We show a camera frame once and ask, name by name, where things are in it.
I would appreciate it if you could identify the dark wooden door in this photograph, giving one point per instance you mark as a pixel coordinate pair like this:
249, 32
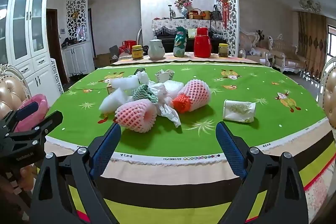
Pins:
51, 37

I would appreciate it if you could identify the white teapot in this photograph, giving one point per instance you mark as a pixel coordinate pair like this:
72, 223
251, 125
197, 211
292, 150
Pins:
156, 49

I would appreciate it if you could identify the lace piano cloth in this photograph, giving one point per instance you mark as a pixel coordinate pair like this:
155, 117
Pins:
168, 24

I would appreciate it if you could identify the cream carved sofa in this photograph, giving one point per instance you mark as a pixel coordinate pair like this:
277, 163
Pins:
283, 53
252, 48

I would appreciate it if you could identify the white fretwork panel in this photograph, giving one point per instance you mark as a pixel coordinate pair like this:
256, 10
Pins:
56, 74

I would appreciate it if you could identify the white lattice screen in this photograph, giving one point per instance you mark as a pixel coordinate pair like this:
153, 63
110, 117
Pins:
225, 37
76, 22

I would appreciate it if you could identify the red gift box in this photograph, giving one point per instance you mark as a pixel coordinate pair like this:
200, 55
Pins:
130, 45

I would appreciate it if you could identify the white foam block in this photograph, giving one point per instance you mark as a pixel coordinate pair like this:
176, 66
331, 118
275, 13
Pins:
176, 86

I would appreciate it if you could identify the low white cabinet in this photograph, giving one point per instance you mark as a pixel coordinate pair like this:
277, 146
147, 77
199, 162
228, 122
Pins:
76, 56

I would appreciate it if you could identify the orange handbag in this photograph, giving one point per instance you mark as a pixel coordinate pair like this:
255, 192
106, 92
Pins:
206, 15

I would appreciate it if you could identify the large yellow lid jar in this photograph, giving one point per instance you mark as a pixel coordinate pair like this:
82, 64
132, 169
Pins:
137, 52

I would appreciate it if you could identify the small yellow lid jar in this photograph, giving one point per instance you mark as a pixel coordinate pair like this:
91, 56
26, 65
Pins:
223, 50

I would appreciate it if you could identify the pink bagged waste bin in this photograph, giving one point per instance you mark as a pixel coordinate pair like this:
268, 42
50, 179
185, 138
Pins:
32, 116

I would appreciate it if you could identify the red thermos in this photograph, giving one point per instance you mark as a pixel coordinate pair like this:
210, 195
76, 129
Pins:
202, 43

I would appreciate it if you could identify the black piano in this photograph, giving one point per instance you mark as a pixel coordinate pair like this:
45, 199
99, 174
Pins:
168, 40

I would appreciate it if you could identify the white paper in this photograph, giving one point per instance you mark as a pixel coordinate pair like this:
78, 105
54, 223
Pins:
165, 106

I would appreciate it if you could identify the grey open box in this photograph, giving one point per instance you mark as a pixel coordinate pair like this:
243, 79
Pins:
114, 52

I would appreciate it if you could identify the brown patterned curtain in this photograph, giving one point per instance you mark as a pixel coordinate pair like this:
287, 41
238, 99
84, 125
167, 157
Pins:
313, 43

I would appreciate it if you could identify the black box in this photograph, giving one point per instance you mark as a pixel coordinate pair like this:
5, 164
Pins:
140, 70

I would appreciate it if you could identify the gold wall ornament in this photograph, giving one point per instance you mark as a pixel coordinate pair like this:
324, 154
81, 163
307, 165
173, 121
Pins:
76, 14

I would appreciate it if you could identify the tall white cabinet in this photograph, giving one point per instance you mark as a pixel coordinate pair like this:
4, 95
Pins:
26, 29

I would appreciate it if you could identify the red gift bag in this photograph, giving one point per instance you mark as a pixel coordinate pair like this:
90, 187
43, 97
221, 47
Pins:
121, 50

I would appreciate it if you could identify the pink orange foam fruit net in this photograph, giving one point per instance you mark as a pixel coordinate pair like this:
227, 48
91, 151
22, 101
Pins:
193, 98

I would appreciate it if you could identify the beige leather chair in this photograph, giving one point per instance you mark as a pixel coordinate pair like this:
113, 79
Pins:
329, 98
10, 98

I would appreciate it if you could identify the yellow box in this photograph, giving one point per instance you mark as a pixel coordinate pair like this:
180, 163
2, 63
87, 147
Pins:
109, 87

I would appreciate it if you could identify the white paper cup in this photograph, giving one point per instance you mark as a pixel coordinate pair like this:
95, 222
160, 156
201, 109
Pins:
239, 110

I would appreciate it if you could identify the crushed paper cup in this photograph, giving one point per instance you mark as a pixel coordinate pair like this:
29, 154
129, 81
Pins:
164, 74

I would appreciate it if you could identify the chandelier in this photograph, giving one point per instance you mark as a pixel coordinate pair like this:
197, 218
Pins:
309, 2

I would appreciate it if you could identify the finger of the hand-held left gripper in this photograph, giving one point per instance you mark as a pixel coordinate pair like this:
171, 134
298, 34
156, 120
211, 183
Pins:
27, 108
50, 120

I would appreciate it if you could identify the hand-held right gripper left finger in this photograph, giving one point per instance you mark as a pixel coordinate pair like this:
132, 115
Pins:
105, 150

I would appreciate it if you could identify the red knot ornament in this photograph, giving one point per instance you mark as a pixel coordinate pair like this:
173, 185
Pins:
225, 1

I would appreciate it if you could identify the cardboard box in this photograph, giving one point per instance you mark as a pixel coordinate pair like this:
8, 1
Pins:
102, 60

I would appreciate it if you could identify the flower vase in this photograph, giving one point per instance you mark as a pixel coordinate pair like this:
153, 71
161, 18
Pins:
183, 5

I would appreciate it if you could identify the person's left hand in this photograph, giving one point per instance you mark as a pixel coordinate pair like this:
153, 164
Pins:
25, 177

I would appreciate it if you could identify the green printed tablecloth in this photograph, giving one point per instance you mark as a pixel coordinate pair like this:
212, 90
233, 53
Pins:
249, 98

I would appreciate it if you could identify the brown woven basket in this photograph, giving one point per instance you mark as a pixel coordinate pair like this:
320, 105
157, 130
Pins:
197, 14

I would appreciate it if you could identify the green white foam net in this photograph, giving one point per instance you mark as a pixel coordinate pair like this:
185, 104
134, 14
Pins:
143, 92

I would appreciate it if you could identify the black handbag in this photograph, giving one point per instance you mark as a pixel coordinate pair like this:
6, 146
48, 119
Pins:
216, 13

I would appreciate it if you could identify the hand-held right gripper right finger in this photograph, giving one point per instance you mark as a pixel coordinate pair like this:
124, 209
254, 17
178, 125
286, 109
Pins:
231, 150

